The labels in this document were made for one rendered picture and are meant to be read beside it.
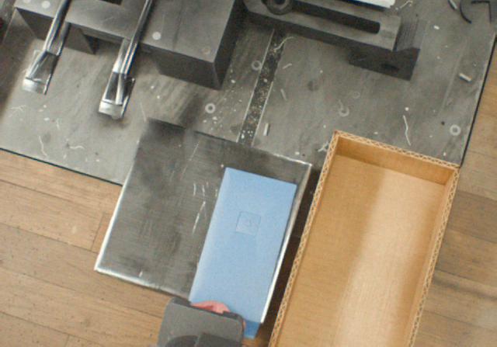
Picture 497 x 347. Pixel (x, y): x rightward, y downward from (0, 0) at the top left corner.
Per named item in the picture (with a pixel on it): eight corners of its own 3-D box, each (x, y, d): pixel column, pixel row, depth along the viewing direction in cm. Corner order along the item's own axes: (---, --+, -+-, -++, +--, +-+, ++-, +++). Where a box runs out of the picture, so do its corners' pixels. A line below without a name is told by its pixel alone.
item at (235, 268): (182, 322, 93) (178, 319, 90) (226, 168, 97) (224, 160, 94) (255, 341, 93) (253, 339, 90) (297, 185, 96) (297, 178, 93)
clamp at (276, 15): (244, 37, 103) (238, -3, 93) (253, 8, 103) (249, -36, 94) (384, 77, 101) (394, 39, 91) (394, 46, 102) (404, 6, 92)
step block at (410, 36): (348, 64, 101) (352, 30, 93) (356, 38, 102) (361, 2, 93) (409, 81, 100) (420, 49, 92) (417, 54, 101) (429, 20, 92)
